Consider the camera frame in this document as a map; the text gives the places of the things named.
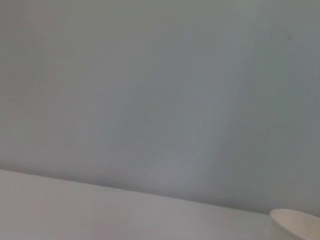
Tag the white paper cup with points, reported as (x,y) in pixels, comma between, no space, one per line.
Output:
(300,222)

